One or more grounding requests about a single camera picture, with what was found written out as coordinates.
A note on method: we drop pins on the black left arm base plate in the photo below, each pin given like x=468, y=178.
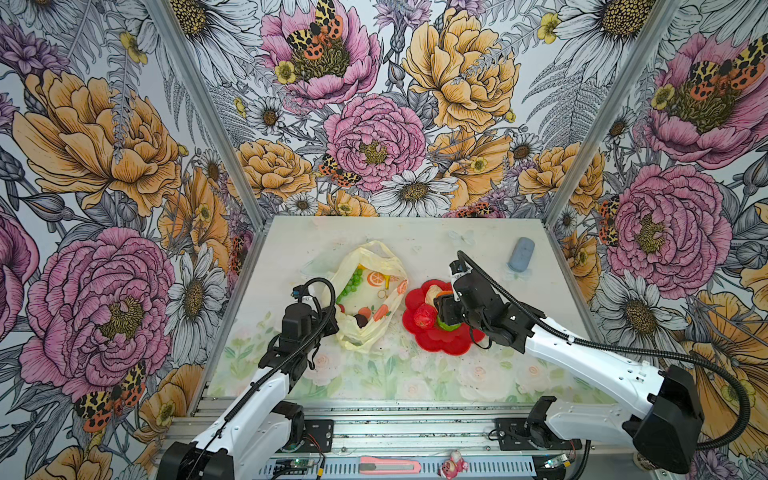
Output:
x=318, y=436

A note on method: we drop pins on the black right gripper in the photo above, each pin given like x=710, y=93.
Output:
x=445, y=310

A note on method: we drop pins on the pink utility knife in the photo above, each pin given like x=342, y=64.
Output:
x=388, y=466

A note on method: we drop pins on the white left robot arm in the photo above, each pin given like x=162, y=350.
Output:
x=260, y=421

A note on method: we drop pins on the small pink figurine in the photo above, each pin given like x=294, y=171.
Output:
x=453, y=466

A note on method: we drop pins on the white fake garlic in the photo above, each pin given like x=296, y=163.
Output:
x=431, y=293

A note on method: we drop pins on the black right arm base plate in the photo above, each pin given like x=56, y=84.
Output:
x=517, y=433

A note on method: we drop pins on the green circuit board right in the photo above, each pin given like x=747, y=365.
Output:
x=556, y=462

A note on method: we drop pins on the green circuit board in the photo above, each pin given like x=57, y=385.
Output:
x=556, y=462
x=300, y=466

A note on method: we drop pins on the red fake cabbage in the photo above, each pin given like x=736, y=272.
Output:
x=425, y=317

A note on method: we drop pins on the aluminium rail frame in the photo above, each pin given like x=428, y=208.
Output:
x=427, y=434

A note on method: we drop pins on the red flower-shaped plate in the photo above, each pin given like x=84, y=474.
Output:
x=456, y=343

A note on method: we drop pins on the yellowish plastic bag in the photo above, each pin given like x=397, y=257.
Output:
x=384, y=285

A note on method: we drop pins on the green fake grapes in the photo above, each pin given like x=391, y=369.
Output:
x=352, y=285

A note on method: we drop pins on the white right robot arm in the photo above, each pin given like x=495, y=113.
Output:
x=658, y=412

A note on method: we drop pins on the green circuit board left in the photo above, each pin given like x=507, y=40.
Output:
x=300, y=466

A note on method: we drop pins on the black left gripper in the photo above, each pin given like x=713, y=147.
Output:
x=327, y=316

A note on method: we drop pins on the grey fabric glasses case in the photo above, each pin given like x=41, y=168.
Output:
x=521, y=255

